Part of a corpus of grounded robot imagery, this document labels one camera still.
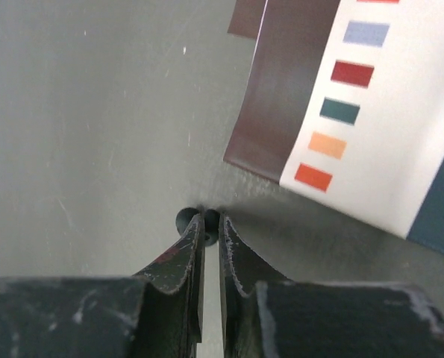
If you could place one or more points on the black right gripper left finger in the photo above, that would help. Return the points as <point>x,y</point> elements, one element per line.
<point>153,313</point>

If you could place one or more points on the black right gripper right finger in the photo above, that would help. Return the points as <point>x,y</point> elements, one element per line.
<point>265,314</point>

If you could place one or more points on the black earbuds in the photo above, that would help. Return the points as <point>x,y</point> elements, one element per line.
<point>211,223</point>

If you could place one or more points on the colourful patterned placemat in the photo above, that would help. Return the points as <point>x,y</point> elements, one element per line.
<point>345,105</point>

